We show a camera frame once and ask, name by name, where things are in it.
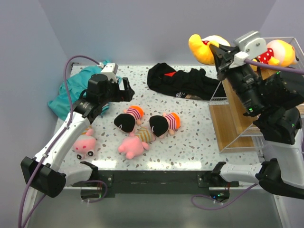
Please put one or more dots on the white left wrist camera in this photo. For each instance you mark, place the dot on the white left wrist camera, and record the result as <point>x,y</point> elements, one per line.
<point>110,70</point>

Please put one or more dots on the yellow polka-dot plush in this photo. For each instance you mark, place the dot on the yellow polka-dot plush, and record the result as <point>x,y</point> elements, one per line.
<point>279,53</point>
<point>200,47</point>

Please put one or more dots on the pink pig plush, centre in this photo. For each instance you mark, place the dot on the pink pig plush, centre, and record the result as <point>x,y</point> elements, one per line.
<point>136,143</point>

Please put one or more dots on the aluminium frame rail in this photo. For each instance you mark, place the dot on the aluminium frame rail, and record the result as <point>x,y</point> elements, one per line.
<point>158,199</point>

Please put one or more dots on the teal striped-trim shirt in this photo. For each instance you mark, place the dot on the teal striped-trim shirt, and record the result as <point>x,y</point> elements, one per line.
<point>76,84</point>

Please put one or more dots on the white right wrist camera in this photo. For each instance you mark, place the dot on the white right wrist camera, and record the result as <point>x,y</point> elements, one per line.
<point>250,45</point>

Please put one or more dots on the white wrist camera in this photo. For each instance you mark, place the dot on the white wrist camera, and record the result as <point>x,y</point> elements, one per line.
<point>250,45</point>
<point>110,70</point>

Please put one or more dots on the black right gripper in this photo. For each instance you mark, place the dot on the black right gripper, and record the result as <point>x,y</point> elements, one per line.
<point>221,55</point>

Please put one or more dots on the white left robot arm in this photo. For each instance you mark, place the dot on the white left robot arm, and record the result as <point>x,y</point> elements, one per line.
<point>43,172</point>

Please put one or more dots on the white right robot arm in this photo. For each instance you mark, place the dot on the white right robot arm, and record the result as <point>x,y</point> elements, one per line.
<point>283,173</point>

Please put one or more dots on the pink pig plush, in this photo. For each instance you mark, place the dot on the pink pig plush,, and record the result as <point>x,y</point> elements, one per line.
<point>85,144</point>
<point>136,143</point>

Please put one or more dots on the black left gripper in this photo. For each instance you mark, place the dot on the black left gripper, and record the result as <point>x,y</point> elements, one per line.
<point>122,95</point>

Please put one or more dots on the black-haired doll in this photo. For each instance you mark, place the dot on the black-haired doll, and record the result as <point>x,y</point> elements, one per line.
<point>131,117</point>
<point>161,124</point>

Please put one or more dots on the pink pig plush, left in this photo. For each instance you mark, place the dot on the pink pig plush, left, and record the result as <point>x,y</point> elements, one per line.
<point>85,144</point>

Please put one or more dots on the white wire wooden shelf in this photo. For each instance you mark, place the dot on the white wire wooden shelf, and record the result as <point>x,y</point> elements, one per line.
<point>237,118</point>

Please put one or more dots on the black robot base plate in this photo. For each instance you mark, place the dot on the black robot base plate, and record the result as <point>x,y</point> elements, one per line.
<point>160,182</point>

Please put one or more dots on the black printed shirt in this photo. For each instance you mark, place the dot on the black printed shirt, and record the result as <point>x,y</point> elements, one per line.
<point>164,79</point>

